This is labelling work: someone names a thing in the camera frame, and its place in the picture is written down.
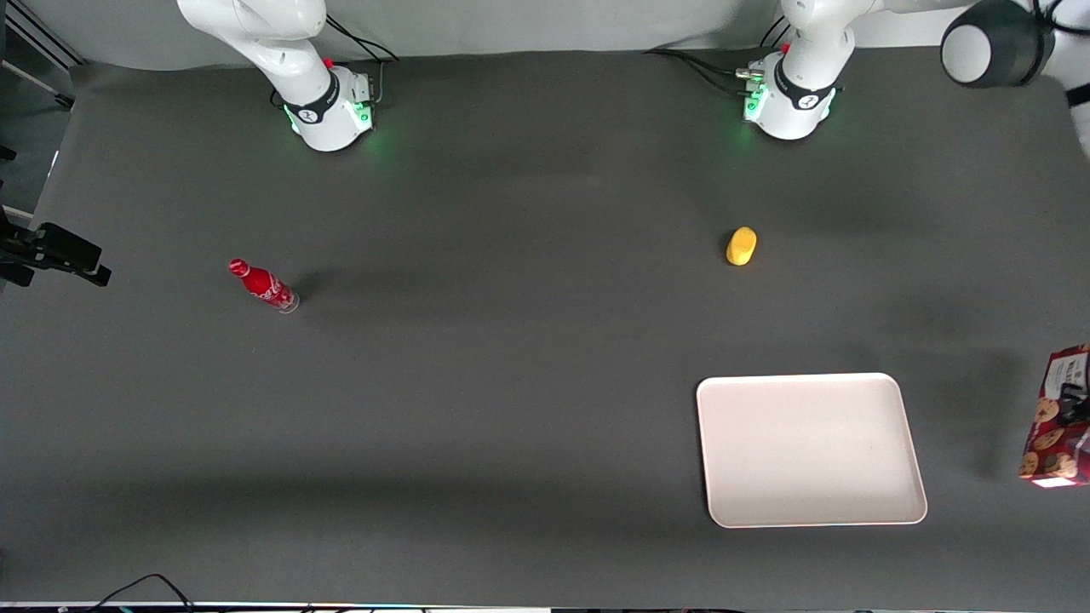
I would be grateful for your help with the red cola bottle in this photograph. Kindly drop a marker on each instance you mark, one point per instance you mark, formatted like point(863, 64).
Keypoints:
point(262, 285)

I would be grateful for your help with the yellow lemon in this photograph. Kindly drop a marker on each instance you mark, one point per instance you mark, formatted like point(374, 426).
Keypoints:
point(741, 247)

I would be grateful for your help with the red cookie box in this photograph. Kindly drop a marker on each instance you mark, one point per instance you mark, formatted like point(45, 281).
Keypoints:
point(1047, 434)

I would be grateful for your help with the dark grey table cloth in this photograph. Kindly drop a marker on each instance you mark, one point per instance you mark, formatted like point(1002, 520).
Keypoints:
point(511, 383)

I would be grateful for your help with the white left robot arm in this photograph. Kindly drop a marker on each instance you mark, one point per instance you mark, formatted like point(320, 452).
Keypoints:
point(796, 106)

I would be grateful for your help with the white rectangular tray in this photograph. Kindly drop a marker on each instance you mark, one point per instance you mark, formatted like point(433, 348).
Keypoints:
point(809, 451)

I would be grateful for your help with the aluminium frame rail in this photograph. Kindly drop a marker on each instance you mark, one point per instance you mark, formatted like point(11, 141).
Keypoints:
point(43, 38)

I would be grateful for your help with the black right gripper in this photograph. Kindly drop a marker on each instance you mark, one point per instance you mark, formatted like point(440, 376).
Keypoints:
point(53, 245)

